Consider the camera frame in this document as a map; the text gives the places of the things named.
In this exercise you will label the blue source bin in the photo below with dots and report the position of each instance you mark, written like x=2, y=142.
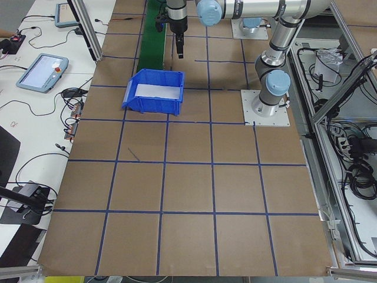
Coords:
x=155, y=91

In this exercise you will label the aluminium frame post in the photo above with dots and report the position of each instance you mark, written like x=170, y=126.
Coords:
x=82, y=18

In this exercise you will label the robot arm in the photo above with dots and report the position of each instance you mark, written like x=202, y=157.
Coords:
x=288, y=16
x=250, y=26

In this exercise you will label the green conveyor belt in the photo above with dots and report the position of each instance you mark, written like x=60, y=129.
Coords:
x=153, y=42

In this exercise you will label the near teach pendant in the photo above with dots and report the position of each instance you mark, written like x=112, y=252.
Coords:
x=43, y=73

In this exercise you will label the teach pendant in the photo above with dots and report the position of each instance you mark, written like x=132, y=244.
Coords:
x=64, y=16
x=43, y=73

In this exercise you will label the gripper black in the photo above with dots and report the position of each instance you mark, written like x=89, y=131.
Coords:
x=177, y=25

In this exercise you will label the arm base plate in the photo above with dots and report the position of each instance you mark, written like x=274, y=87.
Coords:
x=238, y=34
x=258, y=114

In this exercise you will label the far teach pendant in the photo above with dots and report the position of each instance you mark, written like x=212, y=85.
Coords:
x=64, y=16

